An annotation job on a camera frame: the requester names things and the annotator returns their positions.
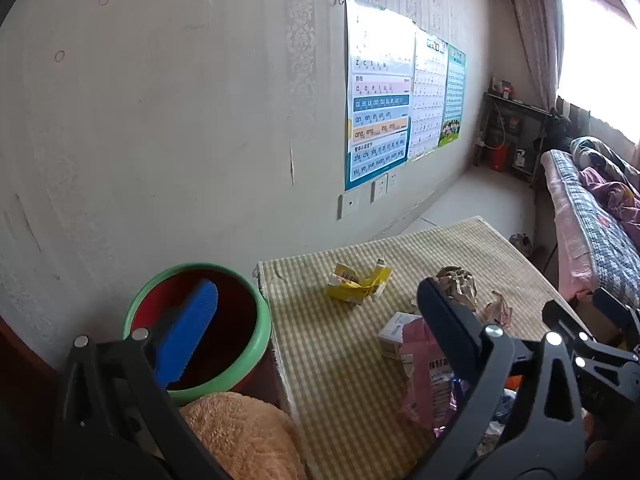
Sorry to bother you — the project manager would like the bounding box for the large blue wall poster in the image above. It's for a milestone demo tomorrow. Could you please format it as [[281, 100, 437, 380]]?
[[344, 0, 417, 192]]

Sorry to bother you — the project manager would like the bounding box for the bright window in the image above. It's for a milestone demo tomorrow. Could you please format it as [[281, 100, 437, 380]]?
[[557, 0, 640, 147]]

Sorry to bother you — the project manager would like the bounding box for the checked tablecloth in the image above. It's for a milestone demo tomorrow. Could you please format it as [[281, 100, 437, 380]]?
[[256, 216, 573, 480]]

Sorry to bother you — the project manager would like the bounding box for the clear blue plastic wrapper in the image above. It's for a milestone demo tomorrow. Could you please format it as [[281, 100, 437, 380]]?
[[450, 376, 518, 458]]

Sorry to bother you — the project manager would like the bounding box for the crumpled pink paper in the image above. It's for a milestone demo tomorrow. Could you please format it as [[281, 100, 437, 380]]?
[[477, 290, 515, 328]]

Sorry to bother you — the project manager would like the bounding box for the crumpled brown paper ball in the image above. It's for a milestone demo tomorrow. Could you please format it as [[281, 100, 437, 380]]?
[[435, 266, 478, 317]]

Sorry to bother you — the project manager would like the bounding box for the pink plastic wrapper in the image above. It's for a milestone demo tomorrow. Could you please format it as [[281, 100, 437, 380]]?
[[398, 317, 476, 437]]

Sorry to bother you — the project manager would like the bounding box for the white carton with pink print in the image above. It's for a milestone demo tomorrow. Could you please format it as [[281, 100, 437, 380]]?
[[377, 312, 422, 360]]

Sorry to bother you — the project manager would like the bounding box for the dark wooden cabinet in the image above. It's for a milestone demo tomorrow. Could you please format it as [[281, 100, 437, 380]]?
[[0, 317, 58, 480]]

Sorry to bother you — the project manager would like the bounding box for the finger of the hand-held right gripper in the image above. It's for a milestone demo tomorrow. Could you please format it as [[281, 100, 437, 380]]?
[[592, 287, 640, 342], [542, 300, 601, 357]]

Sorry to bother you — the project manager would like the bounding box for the floral blanket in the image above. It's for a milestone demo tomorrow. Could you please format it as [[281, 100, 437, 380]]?
[[570, 136, 640, 252]]

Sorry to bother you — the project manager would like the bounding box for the white wall plate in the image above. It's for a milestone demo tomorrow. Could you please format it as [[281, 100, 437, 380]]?
[[337, 191, 360, 221]]

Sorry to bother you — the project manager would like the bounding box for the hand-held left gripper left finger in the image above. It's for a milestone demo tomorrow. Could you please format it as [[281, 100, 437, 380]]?
[[52, 279, 228, 480]]

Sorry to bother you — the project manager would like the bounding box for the red box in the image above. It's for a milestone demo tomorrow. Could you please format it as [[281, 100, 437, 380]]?
[[489, 142, 512, 173]]

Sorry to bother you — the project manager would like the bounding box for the yellow wrapper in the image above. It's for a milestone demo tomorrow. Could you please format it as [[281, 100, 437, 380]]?
[[325, 259, 393, 304]]

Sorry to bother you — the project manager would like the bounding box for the narrow green wall poster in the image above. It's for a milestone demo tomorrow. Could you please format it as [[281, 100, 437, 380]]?
[[437, 44, 467, 149]]

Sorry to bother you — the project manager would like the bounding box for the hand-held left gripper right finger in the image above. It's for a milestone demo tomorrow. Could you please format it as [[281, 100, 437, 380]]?
[[410, 276, 587, 480]]

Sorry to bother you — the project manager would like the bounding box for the patterned curtain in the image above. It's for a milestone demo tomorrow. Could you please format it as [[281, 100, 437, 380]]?
[[504, 0, 565, 111]]

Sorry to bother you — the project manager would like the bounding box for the pair of shoes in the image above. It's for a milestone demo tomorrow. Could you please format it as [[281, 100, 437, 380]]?
[[509, 232, 534, 257]]

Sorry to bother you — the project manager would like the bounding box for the bed with checked sheet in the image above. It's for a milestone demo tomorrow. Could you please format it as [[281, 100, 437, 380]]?
[[540, 137, 640, 308]]

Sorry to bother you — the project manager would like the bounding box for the white grid wall poster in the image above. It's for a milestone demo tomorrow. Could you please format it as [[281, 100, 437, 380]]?
[[407, 27, 449, 163]]

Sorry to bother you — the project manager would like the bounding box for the green rimmed red bin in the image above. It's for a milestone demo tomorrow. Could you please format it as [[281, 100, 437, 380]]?
[[122, 262, 272, 406]]

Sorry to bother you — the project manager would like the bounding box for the dark metal shelf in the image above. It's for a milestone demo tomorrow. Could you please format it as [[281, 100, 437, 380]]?
[[472, 89, 557, 187]]

